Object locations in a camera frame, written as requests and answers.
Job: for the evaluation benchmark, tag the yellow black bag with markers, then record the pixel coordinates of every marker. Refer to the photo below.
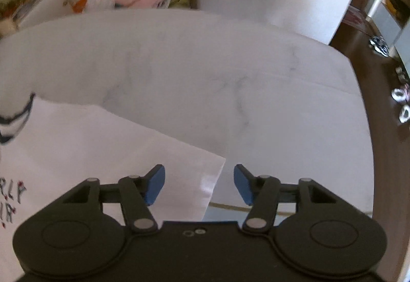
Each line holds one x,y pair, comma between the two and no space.
395,2

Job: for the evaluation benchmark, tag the white slipper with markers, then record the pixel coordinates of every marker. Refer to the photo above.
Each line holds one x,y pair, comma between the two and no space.
405,115
399,94

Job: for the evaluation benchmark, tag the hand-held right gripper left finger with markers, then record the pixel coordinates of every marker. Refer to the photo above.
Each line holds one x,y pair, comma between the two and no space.
155,184

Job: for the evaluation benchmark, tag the black white sneaker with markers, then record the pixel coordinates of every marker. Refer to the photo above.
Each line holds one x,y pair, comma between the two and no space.
375,42
383,48

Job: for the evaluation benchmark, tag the white printed t-shirt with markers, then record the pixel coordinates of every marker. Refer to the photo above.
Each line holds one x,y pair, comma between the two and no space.
96,147

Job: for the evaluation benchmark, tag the reddish doormat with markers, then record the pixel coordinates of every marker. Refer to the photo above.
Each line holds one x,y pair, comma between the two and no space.
357,19

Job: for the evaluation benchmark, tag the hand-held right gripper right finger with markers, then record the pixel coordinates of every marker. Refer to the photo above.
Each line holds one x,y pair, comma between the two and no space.
242,184

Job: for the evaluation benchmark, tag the orange white bag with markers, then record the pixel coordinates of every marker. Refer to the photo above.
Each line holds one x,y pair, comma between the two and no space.
93,1

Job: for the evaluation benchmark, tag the white wardrobe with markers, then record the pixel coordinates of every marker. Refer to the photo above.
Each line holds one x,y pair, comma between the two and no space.
390,22

